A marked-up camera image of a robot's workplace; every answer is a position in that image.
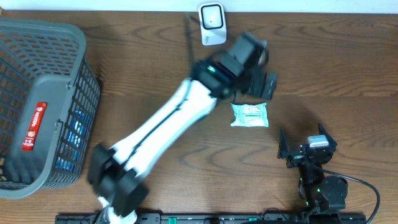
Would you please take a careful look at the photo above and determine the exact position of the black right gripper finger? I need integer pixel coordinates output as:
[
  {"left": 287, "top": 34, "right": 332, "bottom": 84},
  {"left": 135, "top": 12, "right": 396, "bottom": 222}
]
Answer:
[
  {"left": 318, "top": 123, "right": 337, "bottom": 147},
  {"left": 277, "top": 129, "right": 289, "bottom": 159}
]

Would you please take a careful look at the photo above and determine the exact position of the mint green wipes packet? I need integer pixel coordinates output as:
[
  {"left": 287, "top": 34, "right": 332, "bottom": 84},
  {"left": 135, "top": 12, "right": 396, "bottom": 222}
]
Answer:
[{"left": 231, "top": 103, "right": 269, "bottom": 128}]

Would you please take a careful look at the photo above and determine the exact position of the blue Oreo cookie pack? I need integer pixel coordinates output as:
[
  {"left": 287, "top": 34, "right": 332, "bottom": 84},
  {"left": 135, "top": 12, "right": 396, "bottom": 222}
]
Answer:
[{"left": 55, "top": 109, "right": 92, "bottom": 174}]

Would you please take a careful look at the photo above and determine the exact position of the red Nescafe coffee stick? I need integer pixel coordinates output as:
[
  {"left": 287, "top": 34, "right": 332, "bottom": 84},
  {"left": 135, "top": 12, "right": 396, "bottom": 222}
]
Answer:
[{"left": 21, "top": 102, "right": 47, "bottom": 151}]

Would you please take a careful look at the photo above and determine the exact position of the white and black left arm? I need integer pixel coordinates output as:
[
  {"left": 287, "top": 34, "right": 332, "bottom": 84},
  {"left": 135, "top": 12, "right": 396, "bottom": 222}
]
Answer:
[{"left": 88, "top": 32, "right": 277, "bottom": 223}]

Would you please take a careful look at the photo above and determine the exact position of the white barcode scanner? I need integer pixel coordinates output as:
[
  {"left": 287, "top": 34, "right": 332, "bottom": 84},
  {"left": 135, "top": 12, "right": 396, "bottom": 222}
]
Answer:
[{"left": 198, "top": 2, "right": 227, "bottom": 46}]

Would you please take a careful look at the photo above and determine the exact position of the grey plastic shopping basket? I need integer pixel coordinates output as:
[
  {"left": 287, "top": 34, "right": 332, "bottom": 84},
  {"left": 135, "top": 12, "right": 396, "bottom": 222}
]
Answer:
[{"left": 1, "top": 18, "right": 100, "bottom": 199}]

